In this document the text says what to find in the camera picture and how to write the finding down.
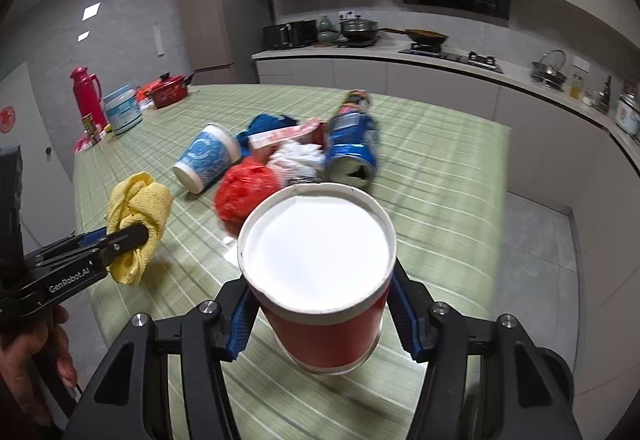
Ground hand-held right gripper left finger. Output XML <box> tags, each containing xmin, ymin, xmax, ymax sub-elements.
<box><xmin>62</xmin><ymin>277</ymin><xmax>261</xmax><ymax>440</ymax></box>

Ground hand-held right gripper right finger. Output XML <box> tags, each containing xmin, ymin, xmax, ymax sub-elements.
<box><xmin>385</xmin><ymin>257</ymin><xmax>583</xmax><ymax>440</ymax></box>

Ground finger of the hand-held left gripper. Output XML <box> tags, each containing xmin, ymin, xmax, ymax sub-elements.
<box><xmin>95</xmin><ymin>222</ymin><xmax>152</xmax><ymax>271</ymax></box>
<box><xmin>22</xmin><ymin>229</ymin><xmax>113</xmax><ymax>271</ymax></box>

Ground yellow cloth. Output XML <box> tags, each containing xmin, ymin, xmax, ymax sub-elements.
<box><xmin>106</xmin><ymin>171</ymin><xmax>174</xmax><ymax>286</ymax></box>

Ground red paper cup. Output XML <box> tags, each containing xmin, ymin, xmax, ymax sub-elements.
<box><xmin>237</xmin><ymin>182</ymin><xmax>398</xmax><ymax>376</ymax></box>

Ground red plastic bag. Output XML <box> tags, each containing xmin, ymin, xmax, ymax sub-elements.
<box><xmin>214</xmin><ymin>157</ymin><xmax>282</xmax><ymax>236</ymax></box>

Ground white paper towel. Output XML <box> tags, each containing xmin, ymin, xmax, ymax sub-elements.
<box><xmin>265</xmin><ymin>140</ymin><xmax>326</xmax><ymax>186</ymax></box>

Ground red white carton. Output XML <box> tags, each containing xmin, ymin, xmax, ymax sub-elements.
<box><xmin>247</xmin><ymin>117</ymin><xmax>328</xmax><ymax>153</ymax></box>

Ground crushed blue can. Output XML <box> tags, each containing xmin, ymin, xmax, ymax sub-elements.
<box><xmin>322</xmin><ymin>112</ymin><xmax>379</xmax><ymax>193</ymax></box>

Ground person's left hand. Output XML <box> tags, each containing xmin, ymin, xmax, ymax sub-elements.
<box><xmin>0</xmin><ymin>305</ymin><xmax>78</xmax><ymax>426</ymax></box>

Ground white door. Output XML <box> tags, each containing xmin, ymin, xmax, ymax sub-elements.
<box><xmin>0</xmin><ymin>61</ymin><xmax>78</xmax><ymax>241</ymax></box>

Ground small dark yellow jar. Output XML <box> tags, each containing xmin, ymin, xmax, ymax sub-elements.
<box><xmin>82</xmin><ymin>112</ymin><xmax>103</xmax><ymax>141</ymax></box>

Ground blue patterned paper cup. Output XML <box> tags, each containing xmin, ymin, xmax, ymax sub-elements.
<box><xmin>173</xmin><ymin>122</ymin><xmax>242</xmax><ymax>194</ymax></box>

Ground white blue tub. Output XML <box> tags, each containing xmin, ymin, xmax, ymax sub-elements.
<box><xmin>102</xmin><ymin>86</ymin><xmax>143</xmax><ymax>136</ymax></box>

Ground red thermos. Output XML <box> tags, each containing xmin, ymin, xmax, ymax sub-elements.
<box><xmin>69</xmin><ymin>66</ymin><xmax>108</xmax><ymax>131</ymax></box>

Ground red wrapper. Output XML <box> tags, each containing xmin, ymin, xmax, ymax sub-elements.
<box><xmin>135</xmin><ymin>84</ymin><xmax>157</xmax><ymax>112</ymax></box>

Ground red enamel pot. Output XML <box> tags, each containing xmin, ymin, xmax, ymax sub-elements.
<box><xmin>148</xmin><ymin>72</ymin><xmax>195</xmax><ymax>110</ymax></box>

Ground green striped tablecloth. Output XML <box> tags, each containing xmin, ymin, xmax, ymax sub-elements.
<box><xmin>74</xmin><ymin>84</ymin><xmax>512</xmax><ymax>440</ymax></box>

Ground blue plastic bag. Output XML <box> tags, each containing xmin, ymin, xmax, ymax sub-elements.
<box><xmin>235</xmin><ymin>112</ymin><xmax>301</xmax><ymax>156</ymax></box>

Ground snack tube can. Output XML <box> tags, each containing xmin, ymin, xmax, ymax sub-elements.
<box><xmin>332</xmin><ymin>89</ymin><xmax>373</xmax><ymax>121</ymax></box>

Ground beige refrigerator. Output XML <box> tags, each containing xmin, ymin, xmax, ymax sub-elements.
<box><xmin>177</xmin><ymin>0</ymin><xmax>273</xmax><ymax>86</ymax></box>

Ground beige kitchen counter cabinets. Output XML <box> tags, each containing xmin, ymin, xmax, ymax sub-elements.
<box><xmin>250</xmin><ymin>42</ymin><xmax>640</xmax><ymax>396</ymax></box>

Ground black countertop oven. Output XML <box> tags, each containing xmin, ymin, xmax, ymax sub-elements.
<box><xmin>262</xmin><ymin>19</ymin><xmax>318</xmax><ymax>50</ymax></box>

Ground gas stove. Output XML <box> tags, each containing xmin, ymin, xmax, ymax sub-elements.
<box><xmin>398</xmin><ymin>42</ymin><xmax>505</xmax><ymax>71</ymax></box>

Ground green teapot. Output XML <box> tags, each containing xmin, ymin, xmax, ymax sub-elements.
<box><xmin>316</xmin><ymin>16</ymin><xmax>341</xmax><ymax>43</ymax></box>

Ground black frying pan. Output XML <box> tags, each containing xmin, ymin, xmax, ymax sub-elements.
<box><xmin>382</xmin><ymin>26</ymin><xmax>449</xmax><ymax>47</ymax></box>

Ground lidded wok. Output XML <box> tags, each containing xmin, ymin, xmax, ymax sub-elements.
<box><xmin>339</xmin><ymin>16</ymin><xmax>381</xmax><ymax>43</ymax></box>

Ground white rice cooker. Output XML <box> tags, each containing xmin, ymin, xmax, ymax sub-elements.
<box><xmin>617</xmin><ymin>80</ymin><xmax>640</xmax><ymax>141</ymax></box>

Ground steel pot with loop handle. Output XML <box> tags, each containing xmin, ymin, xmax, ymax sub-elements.
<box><xmin>530</xmin><ymin>49</ymin><xmax>568</xmax><ymax>88</ymax></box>

